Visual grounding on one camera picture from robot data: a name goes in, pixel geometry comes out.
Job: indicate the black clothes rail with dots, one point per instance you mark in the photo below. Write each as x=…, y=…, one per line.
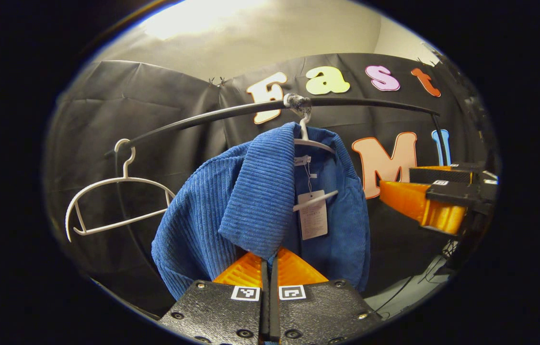
x=370, y=102

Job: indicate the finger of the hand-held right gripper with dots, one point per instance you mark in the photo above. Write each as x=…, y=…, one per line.
x=452, y=194
x=442, y=175

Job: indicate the empty white hanger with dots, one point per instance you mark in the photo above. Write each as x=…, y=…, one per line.
x=116, y=181

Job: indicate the white hanger tied to rail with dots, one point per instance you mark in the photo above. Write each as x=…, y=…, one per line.
x=304, y=134

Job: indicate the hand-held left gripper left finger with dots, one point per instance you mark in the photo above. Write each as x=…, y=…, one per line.
x=217, y=316

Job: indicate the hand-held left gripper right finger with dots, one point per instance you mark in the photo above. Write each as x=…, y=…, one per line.
x=322, y=311

